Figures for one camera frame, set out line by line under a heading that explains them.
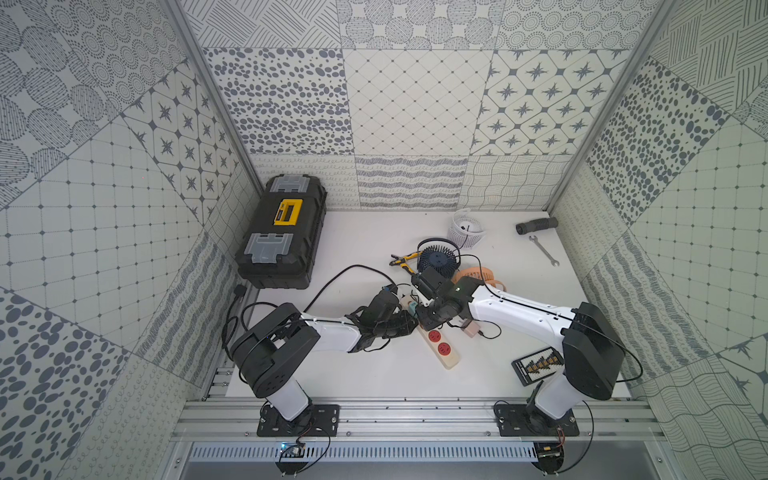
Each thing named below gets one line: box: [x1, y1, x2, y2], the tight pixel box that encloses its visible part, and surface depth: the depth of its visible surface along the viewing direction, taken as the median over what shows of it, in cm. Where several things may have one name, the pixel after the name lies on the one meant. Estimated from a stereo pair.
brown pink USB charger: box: [464, 320, 481, 338], surface depth 89 cm
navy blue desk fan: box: [417, 238, 461, 279], surface depth 102 cm
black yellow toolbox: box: [234, 173, 327, 289], surface depth 95 cm
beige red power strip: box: [417, 324, 461, 370], surface depth 85 cm
